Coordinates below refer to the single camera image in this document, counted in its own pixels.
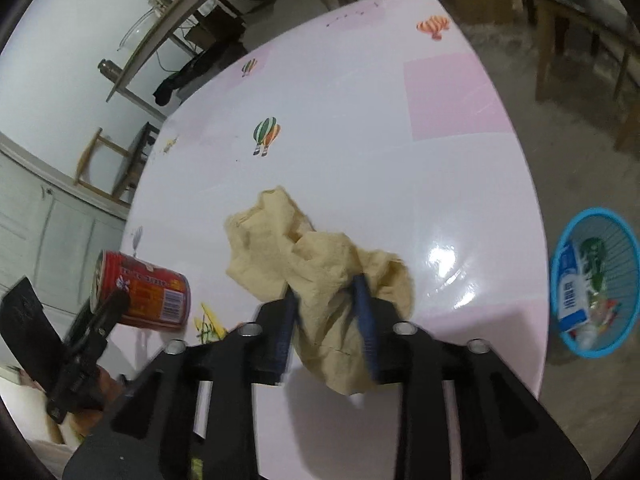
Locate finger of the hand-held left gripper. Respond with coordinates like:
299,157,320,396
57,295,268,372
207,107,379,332
67,290,131,361

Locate person's left hand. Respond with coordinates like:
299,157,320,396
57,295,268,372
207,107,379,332
65,369,133,435

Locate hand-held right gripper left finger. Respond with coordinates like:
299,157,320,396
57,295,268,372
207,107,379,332
62,287,301,480

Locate beige cloth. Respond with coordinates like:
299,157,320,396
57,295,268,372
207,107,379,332
224,186,416,395

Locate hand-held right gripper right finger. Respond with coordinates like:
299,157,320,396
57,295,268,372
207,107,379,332
350,276,591,480

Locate black clothing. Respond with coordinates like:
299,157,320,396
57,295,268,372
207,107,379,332
152,41,249,107

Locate red drink can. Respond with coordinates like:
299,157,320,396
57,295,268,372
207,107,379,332
90,250,192,331

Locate white panelled door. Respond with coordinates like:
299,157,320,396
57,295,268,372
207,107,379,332
0,134,129,312

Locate blue plastic basket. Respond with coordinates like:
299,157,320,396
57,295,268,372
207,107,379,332
549,208,640,360

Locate clear red-printed plastic wrapper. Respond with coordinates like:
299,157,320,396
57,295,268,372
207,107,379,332
590,297,623,333

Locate wooden chair with dark seat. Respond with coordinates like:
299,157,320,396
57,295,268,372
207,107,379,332
74,121,162,207
534,0,640,153

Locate clear green-label plastic bottle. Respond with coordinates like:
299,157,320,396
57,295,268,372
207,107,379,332
579,236,610,298

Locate blue and white carton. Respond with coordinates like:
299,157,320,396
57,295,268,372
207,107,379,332
556,240,597,333

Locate wooden side table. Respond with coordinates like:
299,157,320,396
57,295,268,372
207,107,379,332
106,0,352,122

